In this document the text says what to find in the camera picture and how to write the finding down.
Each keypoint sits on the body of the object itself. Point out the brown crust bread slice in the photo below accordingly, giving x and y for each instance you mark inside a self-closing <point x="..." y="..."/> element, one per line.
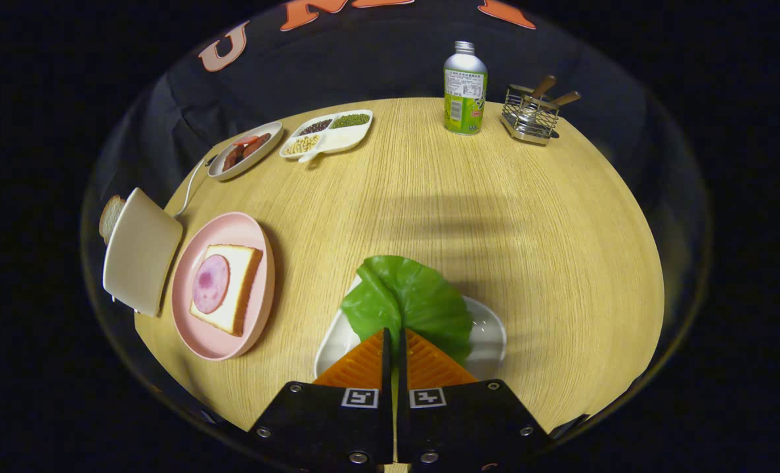
<point x="109" y="218"/>

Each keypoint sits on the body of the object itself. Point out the white divided bean dish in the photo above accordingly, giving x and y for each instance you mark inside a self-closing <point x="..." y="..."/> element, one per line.
<point x="341" y="139"/>

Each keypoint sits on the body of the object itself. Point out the green lettuce leaf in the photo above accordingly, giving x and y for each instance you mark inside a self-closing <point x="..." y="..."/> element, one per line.
<point x="416" y="295"/>

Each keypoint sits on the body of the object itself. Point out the pink round plate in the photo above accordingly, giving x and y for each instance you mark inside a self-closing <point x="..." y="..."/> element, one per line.
<point x="196" y="328"/>

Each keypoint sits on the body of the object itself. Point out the round white meat plate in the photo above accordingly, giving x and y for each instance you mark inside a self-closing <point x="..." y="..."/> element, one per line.
<point x="229" y="172"/>

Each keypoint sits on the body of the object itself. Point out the black backdrop cloth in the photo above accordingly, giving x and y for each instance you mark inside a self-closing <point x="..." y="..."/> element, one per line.
<point x="377" y="59"/>

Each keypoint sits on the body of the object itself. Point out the white toaster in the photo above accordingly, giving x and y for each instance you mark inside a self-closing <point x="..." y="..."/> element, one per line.
<point x="142" y="253"/>

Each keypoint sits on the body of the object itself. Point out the silver bottle green label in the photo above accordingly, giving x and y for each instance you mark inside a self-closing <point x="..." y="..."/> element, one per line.
<point x="465" y="92"/>

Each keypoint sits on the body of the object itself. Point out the pink sausage slice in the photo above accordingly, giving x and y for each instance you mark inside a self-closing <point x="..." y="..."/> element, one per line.
<point x="245" y="140"/>

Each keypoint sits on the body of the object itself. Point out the pink ham slice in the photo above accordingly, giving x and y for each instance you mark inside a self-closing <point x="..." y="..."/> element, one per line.
<point x="211" y="284"/>

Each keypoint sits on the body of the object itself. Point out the white toast slice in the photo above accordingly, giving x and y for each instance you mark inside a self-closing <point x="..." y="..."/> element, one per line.
<point x="242" y="276"/>

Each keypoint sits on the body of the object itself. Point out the white oblong plate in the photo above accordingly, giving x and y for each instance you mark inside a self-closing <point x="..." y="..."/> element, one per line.
<point x="488" y="335"/>

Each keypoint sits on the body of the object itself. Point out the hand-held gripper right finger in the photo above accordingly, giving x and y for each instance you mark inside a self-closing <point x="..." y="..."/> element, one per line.
<point x="462" y="427"/>

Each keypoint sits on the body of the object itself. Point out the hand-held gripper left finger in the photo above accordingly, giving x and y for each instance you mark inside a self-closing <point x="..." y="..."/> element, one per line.
<point x="324" y="427"/>

